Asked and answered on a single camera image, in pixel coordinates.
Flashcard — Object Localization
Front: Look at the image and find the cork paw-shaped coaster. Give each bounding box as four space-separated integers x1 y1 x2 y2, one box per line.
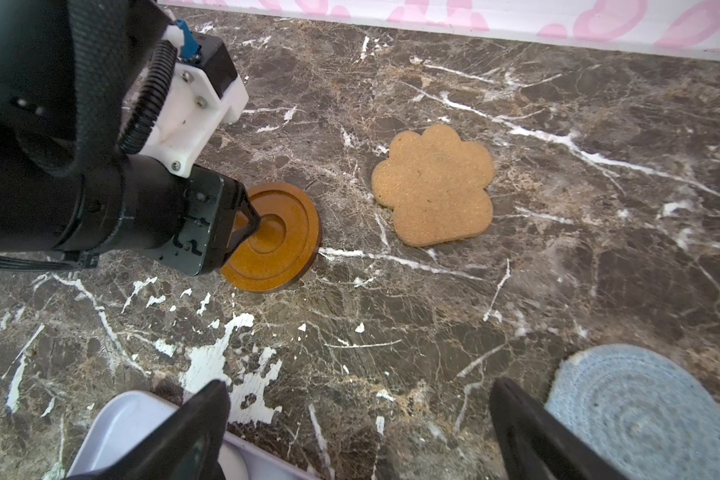
371 124 495 247

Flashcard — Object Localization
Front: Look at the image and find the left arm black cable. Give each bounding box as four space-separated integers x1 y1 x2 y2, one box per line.
116 38 179 156

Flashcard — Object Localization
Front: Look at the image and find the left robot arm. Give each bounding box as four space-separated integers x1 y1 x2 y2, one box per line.
0 1 261 276

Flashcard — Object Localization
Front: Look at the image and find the brown wooden round coaster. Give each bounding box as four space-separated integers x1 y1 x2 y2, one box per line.
221 183 322 293

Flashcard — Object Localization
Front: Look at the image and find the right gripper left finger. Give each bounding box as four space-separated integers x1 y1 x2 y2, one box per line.
67 380 230 479

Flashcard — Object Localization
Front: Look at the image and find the lavender serving tray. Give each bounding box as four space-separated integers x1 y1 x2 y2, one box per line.
67 390 315 479

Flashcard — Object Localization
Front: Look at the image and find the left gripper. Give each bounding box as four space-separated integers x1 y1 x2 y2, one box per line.
143 166 261 276

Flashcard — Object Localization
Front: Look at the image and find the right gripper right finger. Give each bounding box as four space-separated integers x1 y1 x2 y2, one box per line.
489 377 624 480

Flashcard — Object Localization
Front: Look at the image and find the blue-grey woven round coaster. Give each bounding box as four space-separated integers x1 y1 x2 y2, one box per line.
545 344 720 479

